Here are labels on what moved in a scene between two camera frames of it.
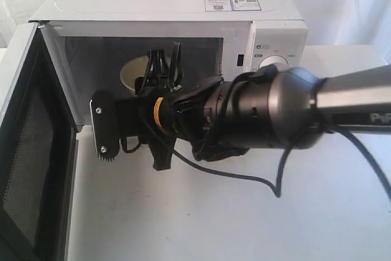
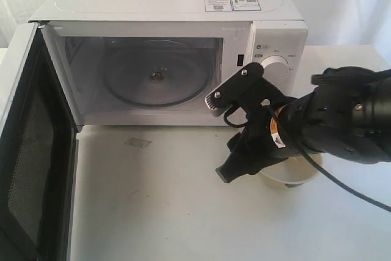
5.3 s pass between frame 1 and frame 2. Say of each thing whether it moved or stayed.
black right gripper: moved
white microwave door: stayed
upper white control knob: stayed
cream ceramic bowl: moved
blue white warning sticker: stayed
